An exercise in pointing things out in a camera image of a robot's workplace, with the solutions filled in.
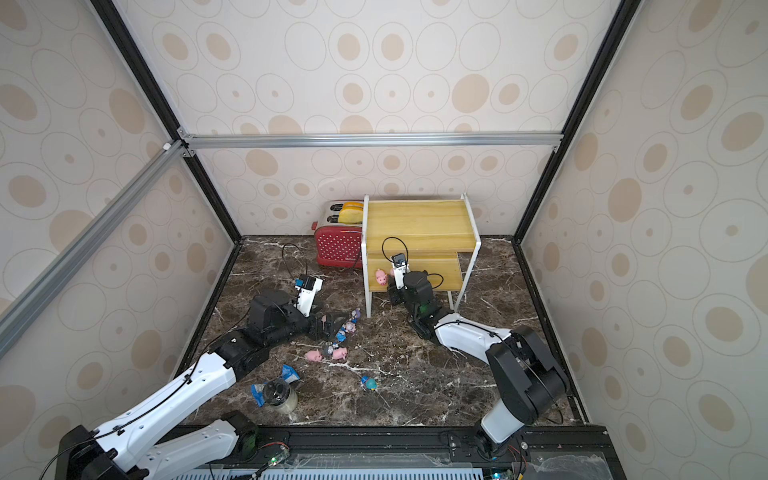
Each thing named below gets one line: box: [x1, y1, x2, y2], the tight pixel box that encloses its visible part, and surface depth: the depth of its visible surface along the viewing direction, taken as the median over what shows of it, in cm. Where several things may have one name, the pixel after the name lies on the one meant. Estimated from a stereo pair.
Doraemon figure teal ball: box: [361, 375, 379, 391], surface depth 85 cm
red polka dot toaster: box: [311, 200, 362, 269], surface depth 105 cm
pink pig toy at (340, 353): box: [333, 347, 349, 360], surface depth 89 cm
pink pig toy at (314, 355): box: [304, 349, 324, 362], surface depth 89 cm
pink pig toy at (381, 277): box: [375, 268, 388, 286], surface depth 88 cm
